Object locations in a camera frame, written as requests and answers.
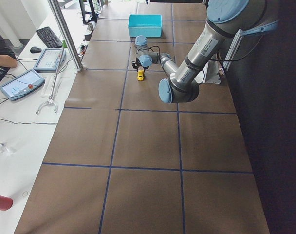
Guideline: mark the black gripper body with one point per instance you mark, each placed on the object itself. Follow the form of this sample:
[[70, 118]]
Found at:
[[140, 69]]

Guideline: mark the yellow beetle toy car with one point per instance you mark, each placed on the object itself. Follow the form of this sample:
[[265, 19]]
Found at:
[[140, 75]]

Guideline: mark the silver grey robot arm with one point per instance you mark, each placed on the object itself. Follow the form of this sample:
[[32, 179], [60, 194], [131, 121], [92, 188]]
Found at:
[[224, 19]]

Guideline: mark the light blue plastic bin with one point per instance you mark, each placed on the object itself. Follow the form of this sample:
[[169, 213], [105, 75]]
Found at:
[[147, 25]]

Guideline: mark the blue teach pendant far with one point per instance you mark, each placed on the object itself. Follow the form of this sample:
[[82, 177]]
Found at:
[[49, 60]]

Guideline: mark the blue teach pendant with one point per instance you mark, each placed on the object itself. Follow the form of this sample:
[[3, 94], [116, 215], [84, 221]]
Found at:
[[23, 85], [49, 60]]

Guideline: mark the black keyboard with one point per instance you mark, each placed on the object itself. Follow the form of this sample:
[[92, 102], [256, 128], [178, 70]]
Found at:
[[49, 38]]

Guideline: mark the metal reacher grabber tool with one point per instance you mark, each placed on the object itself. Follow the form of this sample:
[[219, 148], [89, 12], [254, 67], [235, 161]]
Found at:
[[50, 101]]

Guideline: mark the brown paper table mat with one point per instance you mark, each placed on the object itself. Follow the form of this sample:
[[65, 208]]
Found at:
[[122, 162]]

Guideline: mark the black computer mouse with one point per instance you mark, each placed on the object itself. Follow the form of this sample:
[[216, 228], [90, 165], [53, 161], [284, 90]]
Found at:
[[35, 49]]

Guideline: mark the blue teach pendant near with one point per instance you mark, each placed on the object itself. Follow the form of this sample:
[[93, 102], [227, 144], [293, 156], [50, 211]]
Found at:
[[23, 85]]

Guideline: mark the person in black shirt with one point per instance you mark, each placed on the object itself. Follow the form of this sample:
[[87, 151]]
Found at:
[[7, 58]]

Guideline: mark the crumpled clear plastic wrap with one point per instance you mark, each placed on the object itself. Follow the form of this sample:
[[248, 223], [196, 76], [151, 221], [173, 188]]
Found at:
[[6, 150]]

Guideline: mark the red cylinder object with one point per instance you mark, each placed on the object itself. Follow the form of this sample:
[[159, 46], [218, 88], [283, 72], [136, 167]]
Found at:
[[5, 203]]

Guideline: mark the aluminium frame post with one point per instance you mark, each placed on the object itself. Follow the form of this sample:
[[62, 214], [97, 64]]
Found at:
[[53, 4]]

